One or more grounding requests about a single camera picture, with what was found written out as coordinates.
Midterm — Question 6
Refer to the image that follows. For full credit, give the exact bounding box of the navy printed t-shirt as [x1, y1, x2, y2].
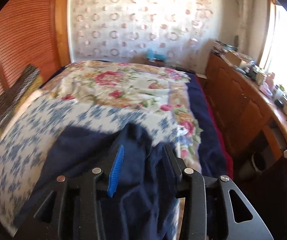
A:
[15, 124, 177, 239]

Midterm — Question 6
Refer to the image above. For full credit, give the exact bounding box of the blue floral white blanket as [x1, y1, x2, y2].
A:
[0, 96, 178, 236]

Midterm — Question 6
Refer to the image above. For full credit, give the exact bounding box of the navy blue bed sheet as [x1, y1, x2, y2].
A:
[187, 73, 233, 178]

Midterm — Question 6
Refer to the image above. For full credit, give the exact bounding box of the black circle pattern pillow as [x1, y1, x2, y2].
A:
[0, 64, 43, 132]

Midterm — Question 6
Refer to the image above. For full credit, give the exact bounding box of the floral pink quilt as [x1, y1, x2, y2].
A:
[43, 61, 203, 171]

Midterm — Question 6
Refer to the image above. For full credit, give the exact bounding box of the long wooden side cabinet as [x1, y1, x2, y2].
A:
[204, 51, 287, 188]

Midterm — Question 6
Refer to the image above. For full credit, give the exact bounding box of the blue toy on box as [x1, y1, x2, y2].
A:
[146, 48, 166, 62]

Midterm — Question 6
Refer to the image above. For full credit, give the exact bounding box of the pink figurine on cabinet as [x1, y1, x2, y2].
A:
[259, 73, 275, 98]

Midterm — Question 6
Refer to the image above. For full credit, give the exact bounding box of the cardboard box on cabinet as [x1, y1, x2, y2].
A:
[225, 50, 246, 67]

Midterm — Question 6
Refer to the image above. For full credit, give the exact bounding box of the white bottle green cap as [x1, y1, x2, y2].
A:
[275, 85, 284, 100]

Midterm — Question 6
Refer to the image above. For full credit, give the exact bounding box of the wooden slatted wardrobe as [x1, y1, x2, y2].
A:
[0, 0, 70, 94]

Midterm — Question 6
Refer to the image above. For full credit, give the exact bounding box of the circle pattern sheer curtain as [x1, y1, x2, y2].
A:
[68, 0, 234, 65]

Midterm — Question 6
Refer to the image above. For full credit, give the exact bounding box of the beige side window curtain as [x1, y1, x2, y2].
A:
[234, 0, 255, 54]

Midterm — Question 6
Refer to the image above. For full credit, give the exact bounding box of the window with wooden frame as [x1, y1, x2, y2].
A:
[259, 0, 287, 95]

